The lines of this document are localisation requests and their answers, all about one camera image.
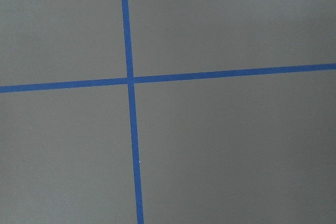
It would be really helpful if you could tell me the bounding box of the blue tape strip crosswise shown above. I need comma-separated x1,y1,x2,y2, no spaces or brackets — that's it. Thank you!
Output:
1,63,335,93

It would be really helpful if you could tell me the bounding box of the blue tape strip lengthwise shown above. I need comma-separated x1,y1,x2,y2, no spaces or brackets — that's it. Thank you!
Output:
121,0,144,223

